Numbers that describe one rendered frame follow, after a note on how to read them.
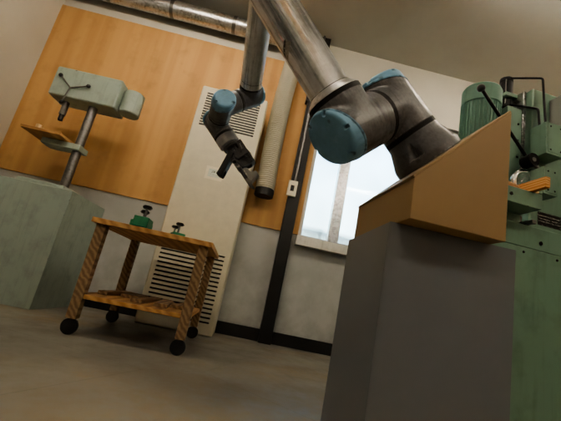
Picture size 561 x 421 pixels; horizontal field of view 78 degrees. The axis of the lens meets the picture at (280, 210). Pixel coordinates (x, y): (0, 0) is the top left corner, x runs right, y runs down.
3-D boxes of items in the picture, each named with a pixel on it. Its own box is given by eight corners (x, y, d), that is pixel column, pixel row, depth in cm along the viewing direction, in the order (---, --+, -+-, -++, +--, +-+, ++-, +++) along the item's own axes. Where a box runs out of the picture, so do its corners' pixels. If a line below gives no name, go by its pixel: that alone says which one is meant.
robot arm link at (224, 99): (232, 83, 137) (226, 103, 148) (208, 90, 131) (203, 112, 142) (245, 101, 136) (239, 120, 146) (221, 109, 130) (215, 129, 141)
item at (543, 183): (429, 220, 186) (430, 212, 187) (432, 220, 186) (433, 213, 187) (545, 186, 122) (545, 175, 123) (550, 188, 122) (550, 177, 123)
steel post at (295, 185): (255, 341, 260) (317, 41, 325) (269, 343, 261) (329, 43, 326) (255, 342, 250) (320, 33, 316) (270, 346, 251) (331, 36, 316)
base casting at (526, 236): (408, 246, 171) (410, 228, 173) (508, 271, 179) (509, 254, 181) (475, 233, 128) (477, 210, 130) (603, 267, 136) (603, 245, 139)
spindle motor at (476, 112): (448, 150, 171) (453, 95, 178) (480, 159, 173) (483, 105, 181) (475, 136, 154) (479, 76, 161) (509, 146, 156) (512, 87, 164)
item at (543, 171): (523, 198, 149) (524, 172, 152) (538, 202, 150) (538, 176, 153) (544, 192, 140) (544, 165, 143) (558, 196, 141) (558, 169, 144)
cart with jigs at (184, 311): (105, 320, 212) (137, 220, 227) (198, 338, 216) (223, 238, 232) (51, 333, 148) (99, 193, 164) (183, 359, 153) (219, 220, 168)
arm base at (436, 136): (476, 131, 90) (452, 100, 91) (419, 169, 87) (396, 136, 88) (437, 154, 109) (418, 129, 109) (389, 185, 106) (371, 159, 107)
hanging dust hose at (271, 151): (250, 196, 283) (285, 52, 317) (271, 201, 284) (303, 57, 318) (251, 190, 267) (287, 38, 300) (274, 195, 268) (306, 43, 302)
